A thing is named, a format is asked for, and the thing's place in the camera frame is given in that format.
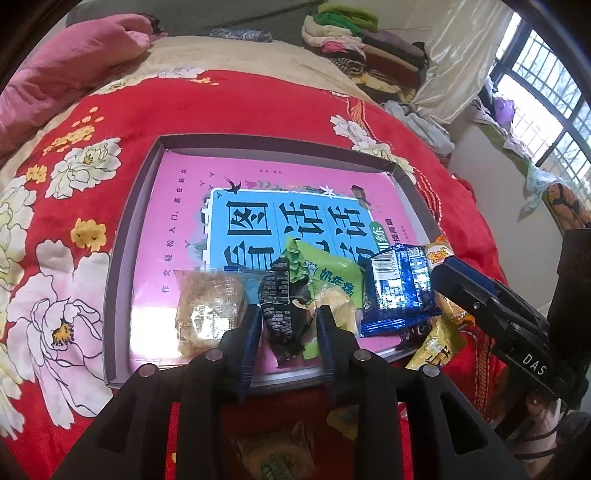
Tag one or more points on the clothes on windowsill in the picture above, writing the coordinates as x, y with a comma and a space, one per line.
535, 175

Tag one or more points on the blue snack packet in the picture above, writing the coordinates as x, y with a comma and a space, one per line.
397, 286

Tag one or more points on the black framed window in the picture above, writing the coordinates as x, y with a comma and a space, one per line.
545, 92

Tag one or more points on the black snack packet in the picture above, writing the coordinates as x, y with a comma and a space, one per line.
279, 300

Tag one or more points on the grey shallow box pink print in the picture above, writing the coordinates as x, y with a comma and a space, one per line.
184, 184

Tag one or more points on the yellow green snack packet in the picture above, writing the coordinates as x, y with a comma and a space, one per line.
344, 422

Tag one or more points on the round pastry packet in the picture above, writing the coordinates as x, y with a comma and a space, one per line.
277, 457

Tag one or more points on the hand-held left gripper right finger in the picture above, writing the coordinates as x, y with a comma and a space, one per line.
328, 346

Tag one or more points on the clear meat floss cake packet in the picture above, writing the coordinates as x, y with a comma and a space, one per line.
203, 304

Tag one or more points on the person's right hand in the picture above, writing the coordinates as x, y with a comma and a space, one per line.
547, 429

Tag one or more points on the pink pillow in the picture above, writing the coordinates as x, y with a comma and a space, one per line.
69, 60

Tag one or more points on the pile of folded clothes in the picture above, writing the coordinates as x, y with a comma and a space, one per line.
369, 50

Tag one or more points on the grey headboard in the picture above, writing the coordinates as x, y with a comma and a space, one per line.
207, 14

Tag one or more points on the dark purple cloth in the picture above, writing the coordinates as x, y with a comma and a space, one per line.
154, 23

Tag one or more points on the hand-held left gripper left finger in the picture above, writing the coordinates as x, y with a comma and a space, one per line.
244, 346

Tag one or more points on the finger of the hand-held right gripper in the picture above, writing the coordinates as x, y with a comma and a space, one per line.
466, 295
471, 272

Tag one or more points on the dark patterned cloth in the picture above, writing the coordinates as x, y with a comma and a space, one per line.
240, 34

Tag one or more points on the cream curtain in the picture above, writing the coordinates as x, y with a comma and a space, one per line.
461, 60

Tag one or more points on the red floral blanket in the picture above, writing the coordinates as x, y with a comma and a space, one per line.
115, 106

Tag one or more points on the orange snack packet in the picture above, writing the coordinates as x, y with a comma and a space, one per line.
438, 251

